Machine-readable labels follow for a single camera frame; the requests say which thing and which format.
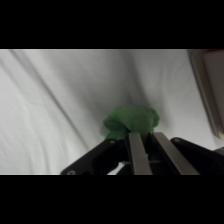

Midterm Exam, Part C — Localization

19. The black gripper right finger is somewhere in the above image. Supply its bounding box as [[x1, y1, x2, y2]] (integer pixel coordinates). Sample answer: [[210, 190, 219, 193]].
[[148, 131, 224, 176]]

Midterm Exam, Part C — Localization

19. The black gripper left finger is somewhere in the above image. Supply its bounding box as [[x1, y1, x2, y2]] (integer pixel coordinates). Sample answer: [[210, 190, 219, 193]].
[[59, 131, 153, 176]]

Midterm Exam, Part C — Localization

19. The green triangle cloth toy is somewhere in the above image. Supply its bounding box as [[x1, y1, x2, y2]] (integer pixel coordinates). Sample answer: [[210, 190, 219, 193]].
[[101, 104, 161, 142]]

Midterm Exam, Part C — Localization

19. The wooden box with slot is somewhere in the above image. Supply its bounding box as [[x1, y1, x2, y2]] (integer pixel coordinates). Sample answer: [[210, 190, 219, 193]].
[[189, 49, 224, 141]]

